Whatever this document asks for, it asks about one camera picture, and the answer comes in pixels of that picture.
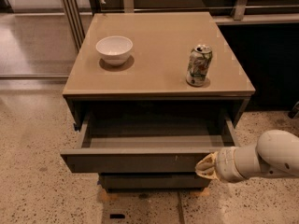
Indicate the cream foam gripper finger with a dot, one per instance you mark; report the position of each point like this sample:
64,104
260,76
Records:
206,167

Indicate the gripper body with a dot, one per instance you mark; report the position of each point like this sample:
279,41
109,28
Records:
226,165

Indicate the grey top drawer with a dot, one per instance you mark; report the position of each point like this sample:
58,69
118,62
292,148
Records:
167,143

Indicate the grey drawer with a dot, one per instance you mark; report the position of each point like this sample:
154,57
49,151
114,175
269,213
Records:
167,143
112,182

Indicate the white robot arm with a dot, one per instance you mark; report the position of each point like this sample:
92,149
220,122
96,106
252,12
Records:
275,155

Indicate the grey drawer cabinet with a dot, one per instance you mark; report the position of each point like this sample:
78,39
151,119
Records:
153,80

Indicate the grey lower drawer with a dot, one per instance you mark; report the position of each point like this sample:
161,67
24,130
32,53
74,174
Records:
112,182

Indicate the crumpled drink can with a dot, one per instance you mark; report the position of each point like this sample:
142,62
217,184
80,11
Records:
199,62

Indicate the white ceramic bowl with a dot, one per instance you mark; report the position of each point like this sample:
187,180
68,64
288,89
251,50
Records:
114,50

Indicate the metal railing frame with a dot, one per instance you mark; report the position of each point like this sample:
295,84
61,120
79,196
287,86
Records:
235,17

